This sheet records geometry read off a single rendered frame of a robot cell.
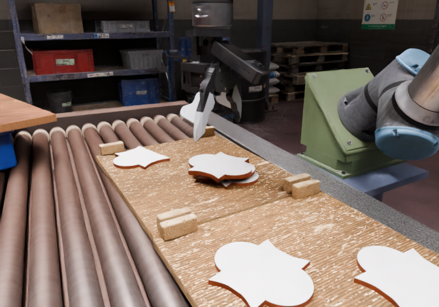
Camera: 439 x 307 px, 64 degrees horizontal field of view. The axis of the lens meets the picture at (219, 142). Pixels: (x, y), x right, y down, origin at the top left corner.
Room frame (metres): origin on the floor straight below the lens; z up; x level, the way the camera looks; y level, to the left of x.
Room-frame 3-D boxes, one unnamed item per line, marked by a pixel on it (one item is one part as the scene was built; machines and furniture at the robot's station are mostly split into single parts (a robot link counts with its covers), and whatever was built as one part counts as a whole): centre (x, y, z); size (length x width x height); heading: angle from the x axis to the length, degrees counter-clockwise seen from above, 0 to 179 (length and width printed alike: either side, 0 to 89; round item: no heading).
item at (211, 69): (0.69, 0.02, 1.18); 0.09 x 0.08 x 0.12; 56
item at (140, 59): (4.85, 1.04, 0.76); 0.50 x 0.36 x 0.24; 125
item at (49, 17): (4.43, 1.93, 1.26); 0.49 x 0.38 x 0.34; 125
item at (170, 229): (0.48, 0.06, 0.95); 0.06 x 0.02 x 0.03; 120
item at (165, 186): (0.74, 0.06, 0.93); 0.41 x 0.35 x 0.02; 31
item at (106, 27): (4.74, 1.24, 1.16); 0.60 x 0.40 x 0.15; 122
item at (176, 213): (0.51, 0.07, 0.95); 0.06 x 0.02 x 0.03; 121
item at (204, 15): (0.69, 0.01, 1.26); 0.08 x 0.08 x 0.05
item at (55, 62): (4.40, 1.91, 0.78); 0.66 x 0.45 x 0.28; 119
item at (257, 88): (4.58, -0.32, 0.44); 0.59 x 0.59 x 0.88
